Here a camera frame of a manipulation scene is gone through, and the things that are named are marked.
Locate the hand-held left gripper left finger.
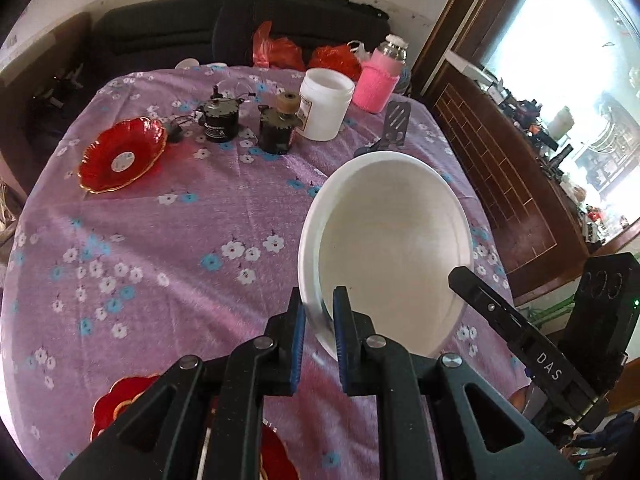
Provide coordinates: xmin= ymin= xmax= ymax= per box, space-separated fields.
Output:
xmin=60 ymin=287 xmax=307 ymax=480

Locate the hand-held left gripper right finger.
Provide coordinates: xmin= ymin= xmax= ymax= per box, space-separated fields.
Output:
xmin=332 ymin=286 xmax=581 ymax=480

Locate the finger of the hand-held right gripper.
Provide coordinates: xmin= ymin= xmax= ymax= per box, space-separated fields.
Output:
xmin=448 ymin=266 xmax=608 ymax=431

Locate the white bowl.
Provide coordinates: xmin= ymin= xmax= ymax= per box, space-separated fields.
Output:
xmin=297 ymin=152 xmax=474 ymax=361

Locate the red glass plate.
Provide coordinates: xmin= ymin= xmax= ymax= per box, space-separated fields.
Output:
xmin=90 ymin=374 xmax=163 ymax=442
xmin=77 ymin=116 xmax=167 ymax=195

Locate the purple floral tablecloth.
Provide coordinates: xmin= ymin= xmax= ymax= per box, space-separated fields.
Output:
xmin=0 ymin=65 xmax=531 ymax=480

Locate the wooden brick-pattern cabinet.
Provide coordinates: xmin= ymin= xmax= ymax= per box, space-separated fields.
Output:
xmin=412 ymin=0 xmax=640 ymax=306

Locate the white container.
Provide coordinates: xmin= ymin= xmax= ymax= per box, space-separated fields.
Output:
xmin=547 ymin=106 xmax=576 ymax=138

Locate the dark motor with brown pulley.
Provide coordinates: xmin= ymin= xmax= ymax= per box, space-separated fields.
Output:
xmin=257 ymin=91 xmax=304 ymax=155

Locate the black slotted spatula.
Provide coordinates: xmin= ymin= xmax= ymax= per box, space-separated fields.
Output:
xmin=354 ymin=101 xmax=413 ymax=160

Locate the white plastic jar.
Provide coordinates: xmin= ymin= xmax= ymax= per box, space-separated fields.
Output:
xmin=298 ymin=68 xmax=355 ymax=142

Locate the black small motor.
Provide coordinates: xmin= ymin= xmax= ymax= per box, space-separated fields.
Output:
xmin=195 ymin=87 xmax=242 ymax=144

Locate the pink sleeved thermos bottle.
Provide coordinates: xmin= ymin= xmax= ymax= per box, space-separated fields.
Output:
xmin=352 ymin=34 xmax=408 ymax=113

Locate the clear glass cup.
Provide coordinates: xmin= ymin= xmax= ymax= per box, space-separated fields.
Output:
xmin=216 ymin=77 xmax=257 ymax=103

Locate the red plastic bag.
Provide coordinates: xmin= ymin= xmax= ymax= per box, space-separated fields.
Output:
xmin=251 ymin=21 xmax=306 ymax=72
xmin=307 ymin=45 xmax=363 ymax=81

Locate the white flat box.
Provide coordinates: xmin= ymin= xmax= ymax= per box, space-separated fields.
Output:
xmin=442 ymin=50 xmax=501 ymax=88

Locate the black sofa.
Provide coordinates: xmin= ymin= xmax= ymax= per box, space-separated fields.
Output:
xmin=92 ymin=0 xmax=391 ymax=78

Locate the wooden side cabinet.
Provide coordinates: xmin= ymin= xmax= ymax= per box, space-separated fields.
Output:
xmin=0 ymin=12 xmax=93 ymax=111

